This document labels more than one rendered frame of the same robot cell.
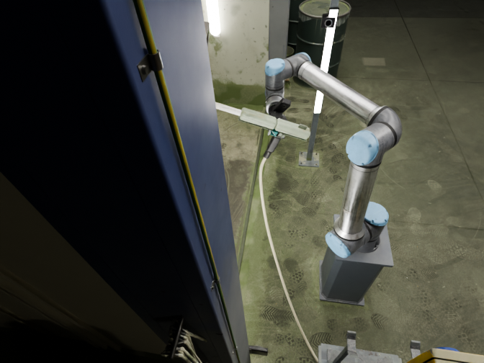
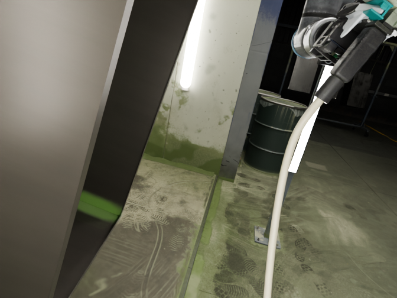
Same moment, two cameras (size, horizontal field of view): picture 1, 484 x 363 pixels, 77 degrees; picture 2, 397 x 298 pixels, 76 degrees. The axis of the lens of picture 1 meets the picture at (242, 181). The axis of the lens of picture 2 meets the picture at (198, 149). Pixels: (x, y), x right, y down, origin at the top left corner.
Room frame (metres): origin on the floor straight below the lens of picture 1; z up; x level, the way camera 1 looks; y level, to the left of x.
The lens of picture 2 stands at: (0.54, 0.13, 1.26)
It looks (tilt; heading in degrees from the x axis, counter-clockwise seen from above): 21 degrees down; 355
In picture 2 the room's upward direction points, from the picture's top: 12 degrees clockwise
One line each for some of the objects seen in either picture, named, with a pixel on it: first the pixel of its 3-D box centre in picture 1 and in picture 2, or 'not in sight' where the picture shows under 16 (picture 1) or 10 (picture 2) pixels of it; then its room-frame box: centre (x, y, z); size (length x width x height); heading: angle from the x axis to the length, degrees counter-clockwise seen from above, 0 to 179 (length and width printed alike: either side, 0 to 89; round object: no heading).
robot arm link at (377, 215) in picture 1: (369, 221); not in sight; (0.87, -0.66, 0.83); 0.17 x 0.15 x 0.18; 121
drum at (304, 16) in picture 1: (319, 45); (273, 135); (3.64, -1.07, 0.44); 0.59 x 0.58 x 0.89; 2
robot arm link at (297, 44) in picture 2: (274, 96); (312, 39); (1.31, -0.19, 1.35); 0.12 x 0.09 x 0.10; 175
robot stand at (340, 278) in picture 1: (349, 263); not in sight; (0.87, -0.67, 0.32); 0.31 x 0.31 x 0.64; 78
